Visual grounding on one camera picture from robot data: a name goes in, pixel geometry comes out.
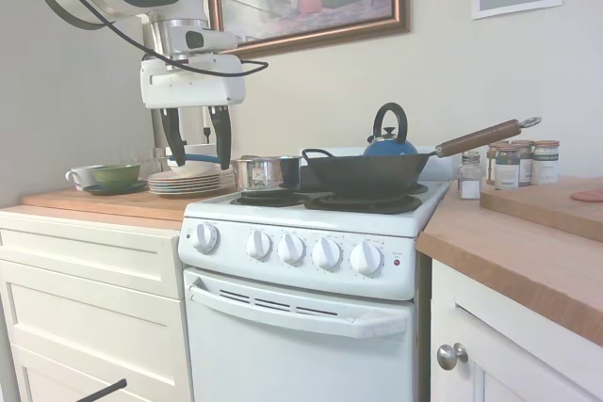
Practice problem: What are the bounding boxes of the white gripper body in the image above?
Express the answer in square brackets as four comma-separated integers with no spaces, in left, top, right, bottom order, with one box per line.
[139,53,247,110]

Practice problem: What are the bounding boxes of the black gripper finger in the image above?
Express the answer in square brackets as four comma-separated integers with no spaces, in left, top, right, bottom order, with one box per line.
[208,106,233,171]
[158,107,187,168]

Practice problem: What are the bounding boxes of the white stove knob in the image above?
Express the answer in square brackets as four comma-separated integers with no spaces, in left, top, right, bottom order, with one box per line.
[246,230,274,263]
[312,236,344,274]
[349,240,383,277]
[277,233,307,266]

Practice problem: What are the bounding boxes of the small black stove burner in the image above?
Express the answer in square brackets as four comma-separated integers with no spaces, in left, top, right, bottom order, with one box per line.
[229,188,305,208]

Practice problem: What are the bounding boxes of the large black stove burner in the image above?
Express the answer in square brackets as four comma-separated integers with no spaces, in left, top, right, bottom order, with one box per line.
[304,192,424,215]

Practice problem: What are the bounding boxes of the white electric stove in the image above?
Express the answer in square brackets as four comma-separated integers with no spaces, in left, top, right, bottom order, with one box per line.
[177,145,456,402]

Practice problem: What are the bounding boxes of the white bowl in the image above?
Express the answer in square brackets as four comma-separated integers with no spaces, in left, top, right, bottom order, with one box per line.
[165,142,222,177]

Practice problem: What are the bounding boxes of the clear drinking glasses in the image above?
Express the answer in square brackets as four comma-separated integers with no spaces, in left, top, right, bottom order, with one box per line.
[120,146,167,173]

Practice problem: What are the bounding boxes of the stack of white plates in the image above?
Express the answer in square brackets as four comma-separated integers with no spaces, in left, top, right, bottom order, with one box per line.
[147,169,236,196]

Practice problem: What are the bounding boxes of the stainless steel pot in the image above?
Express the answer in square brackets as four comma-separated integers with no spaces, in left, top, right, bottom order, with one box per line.
[234,155,303,192]

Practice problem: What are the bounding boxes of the green bowl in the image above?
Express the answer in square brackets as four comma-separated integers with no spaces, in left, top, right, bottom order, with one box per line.
[90,163,142,186]

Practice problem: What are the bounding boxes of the black cup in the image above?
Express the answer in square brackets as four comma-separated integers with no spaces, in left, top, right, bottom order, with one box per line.
[279,156,302,188]

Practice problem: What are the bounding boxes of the white cup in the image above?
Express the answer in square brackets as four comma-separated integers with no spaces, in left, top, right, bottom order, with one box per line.
[64,165,103,186]

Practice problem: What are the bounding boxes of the white oven knob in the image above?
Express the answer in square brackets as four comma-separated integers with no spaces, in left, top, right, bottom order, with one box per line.
[191,221,221,255]

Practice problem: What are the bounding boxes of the large wooden board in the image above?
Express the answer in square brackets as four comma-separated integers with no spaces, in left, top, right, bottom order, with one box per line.
[21,183,236,223]

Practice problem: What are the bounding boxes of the cream drawer cabinet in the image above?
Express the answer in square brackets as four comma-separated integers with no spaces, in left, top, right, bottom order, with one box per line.
[0,206,194,402]

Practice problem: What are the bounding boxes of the glass salt shaker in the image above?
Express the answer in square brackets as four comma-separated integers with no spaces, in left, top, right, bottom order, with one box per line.
[457,151,481,200]

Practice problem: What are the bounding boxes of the black rod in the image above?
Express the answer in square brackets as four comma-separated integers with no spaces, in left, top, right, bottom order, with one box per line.
[77,378,128,402]

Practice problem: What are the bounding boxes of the spice jar brown contents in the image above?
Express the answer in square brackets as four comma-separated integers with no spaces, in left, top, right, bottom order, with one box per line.
[485,141,513,185]

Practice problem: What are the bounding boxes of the spice jar dark contents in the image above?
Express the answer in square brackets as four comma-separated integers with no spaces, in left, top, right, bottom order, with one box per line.
[494,144,520,190]

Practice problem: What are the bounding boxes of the spice jar green label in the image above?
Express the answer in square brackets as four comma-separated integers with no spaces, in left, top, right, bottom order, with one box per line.
[511,139,536,185]

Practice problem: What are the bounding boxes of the white cabinet wooden counter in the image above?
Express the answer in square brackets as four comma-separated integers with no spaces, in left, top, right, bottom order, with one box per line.
[416,175,603,402]

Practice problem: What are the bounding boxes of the silver cabinet knob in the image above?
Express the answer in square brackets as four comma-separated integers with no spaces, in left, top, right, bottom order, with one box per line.
[436,342,470,372]

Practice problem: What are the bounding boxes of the spice jar white contents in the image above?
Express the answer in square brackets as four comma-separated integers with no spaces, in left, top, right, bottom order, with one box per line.
[531,139,561,185]

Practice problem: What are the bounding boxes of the wooden cutting board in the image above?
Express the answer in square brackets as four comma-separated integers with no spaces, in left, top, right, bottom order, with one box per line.
[479,175,603,243]

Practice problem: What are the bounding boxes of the blue handled utensil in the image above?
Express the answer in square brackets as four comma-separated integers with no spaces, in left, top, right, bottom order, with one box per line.
[169,152,220,164]

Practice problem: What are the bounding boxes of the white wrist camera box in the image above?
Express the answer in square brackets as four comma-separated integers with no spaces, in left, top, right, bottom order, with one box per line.
[162,27,240,56]

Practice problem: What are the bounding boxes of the black wok wooden handle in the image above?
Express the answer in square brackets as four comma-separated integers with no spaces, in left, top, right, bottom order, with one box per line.
[301,117,543,199]

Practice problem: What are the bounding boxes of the blue kettle black handle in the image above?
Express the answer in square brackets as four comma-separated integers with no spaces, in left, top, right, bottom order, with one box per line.
[362,102,420,158]

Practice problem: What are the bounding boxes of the white oven door handle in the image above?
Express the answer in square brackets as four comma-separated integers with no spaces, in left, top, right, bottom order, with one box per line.
[187,278,408,340]

